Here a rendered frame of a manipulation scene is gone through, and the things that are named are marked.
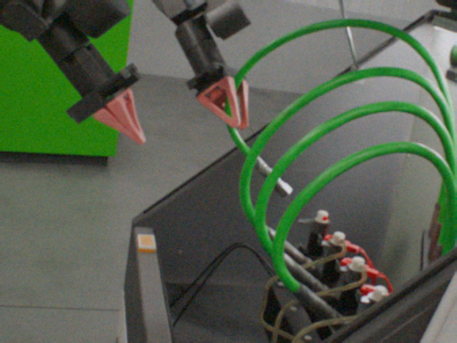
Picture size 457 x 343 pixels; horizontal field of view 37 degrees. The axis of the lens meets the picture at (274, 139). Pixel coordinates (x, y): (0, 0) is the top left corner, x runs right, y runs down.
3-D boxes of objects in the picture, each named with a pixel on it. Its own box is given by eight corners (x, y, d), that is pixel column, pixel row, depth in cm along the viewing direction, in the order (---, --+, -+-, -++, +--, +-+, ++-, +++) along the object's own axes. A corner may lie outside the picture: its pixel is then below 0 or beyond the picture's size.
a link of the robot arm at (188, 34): (179, 37, 122) (166, 26, 117) (212, 16, 122) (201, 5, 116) (196, 69, 120) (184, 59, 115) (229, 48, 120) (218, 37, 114)
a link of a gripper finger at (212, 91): (266, 118, 115) (241, 72, 118) (246, 113, 109) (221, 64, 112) (235, 139, 118) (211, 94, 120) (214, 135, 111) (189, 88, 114)
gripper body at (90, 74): (130, 80, 92) (95, 34, 90) (72, 122, 94) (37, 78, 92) (141, 72, 98) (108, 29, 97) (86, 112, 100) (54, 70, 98)
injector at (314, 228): (274, 331, 114) (297, 214, 108) (303, 331, 115) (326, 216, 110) (278, 340, 111) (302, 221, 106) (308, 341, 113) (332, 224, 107)
